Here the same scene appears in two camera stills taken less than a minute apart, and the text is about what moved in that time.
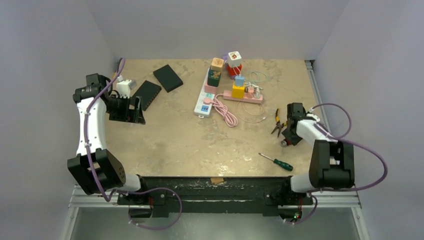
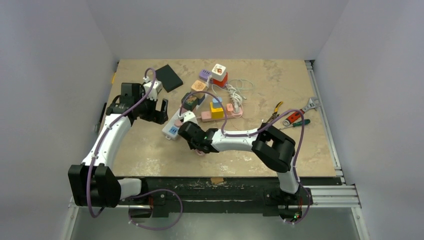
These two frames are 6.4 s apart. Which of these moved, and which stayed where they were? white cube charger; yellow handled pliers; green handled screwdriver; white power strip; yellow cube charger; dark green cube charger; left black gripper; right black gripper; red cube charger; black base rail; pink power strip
Moved: dark green cube charger; yellow cube charger; red cube charger; yellow handled pliers; white cube charger; pink power strip; green handled screwdriver; left black gripper; right black gripper; white power strip
Stayed: black base rail
